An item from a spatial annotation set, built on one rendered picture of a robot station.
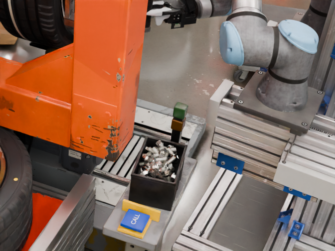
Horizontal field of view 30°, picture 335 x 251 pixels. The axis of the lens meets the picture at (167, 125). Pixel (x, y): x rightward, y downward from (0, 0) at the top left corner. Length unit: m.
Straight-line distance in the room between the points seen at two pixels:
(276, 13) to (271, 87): 1.74
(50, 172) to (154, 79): 1.13
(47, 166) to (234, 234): 0.74
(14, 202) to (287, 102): 0.84
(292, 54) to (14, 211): 0.90
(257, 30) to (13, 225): 0.90
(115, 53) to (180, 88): 1.59
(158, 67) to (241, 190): 1.24
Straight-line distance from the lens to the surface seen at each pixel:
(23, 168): 1.98
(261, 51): 1.72
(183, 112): 2.01
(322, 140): 1.86
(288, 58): 1.74
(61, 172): 2.40
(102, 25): 1.74
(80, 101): 1.89
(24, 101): 2.01
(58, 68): 1.90
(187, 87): 3.34
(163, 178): 1.92
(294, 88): 1.80
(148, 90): 3.27
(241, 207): 2.37
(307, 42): 1.73
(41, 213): 2.17
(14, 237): 1.94
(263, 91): 1.84
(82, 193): 2.06
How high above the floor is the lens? 1.81
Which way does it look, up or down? 37 degrees down
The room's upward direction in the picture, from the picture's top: 9 degrees clockwise
